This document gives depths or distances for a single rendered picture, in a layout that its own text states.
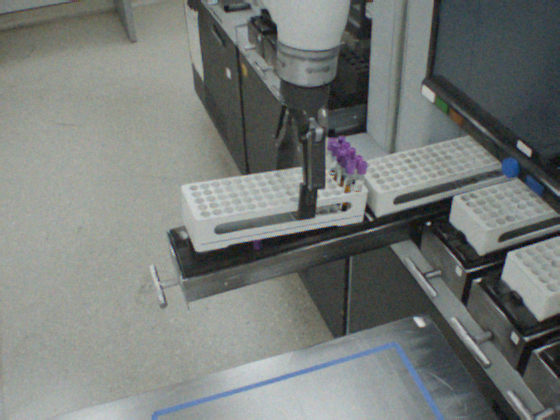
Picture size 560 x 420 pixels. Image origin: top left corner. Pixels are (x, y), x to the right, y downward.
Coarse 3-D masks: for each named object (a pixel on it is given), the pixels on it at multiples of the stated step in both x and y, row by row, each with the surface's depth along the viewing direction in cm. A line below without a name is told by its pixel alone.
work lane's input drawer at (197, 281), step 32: (352, 224) 109; (384, 224) 110; (416, 224) 112; (192, 256) 103; (224, 256) 105; (256, 256) 104; (288, 256) 105; (320, 256) 108; (160, 288) 107; (192, 288) 102; (224, 288) 105
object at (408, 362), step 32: (416, 320) 91; (288, 352) 87; (320, 352) 87; (352, 352) 87; (384, 352) 87; (416, 352) 86; (448, 352) 86; (192, 384) 83; (224, 384) 83; (256, 384) 83; (288, 384) 83; (320, 384) 83; (352, 384) 83; (384, 384) 82; (416, 384) 82; (448, 384) 82; (64, 416) 80; (96, 416) 80; (128, 416) 80; (160, 416) 80; (192, 416) 80; (224, 416) 79; (256, 416) 79; (288, 416) 79; (320, 416) 79; (352, 416) 79; (384, 416) 79; (416, 416) 78; (448, 416) 78; (480, 416) 78
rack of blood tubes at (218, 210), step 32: (192, 192) 102; (224, 192) 102; (256, 192) 104; (288, 192) 105; (320, 192) 104; (352, 192) 105; (192, 224) 99; (224, 224) 105; (256, 224) 106; (288, 224) 103; (320, 224) 106
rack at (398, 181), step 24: (456, 144) 119; (384, 168) 113; (408, 168) 112; (432, 168) 113; (456, 168) 113; (480, 168) 112; (384, 192) 107; (408, 192) 116; (432, 192) 116; (456, 192) 113
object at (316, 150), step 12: (312, 132) 92; (324, 132) 93; (312, 144) 93; (324, 144) 94; (312, 156) 94; (324, 156) 95; (312, 168) 95; (324, 168) 95; (312, 180) 95; (324, 180) 96
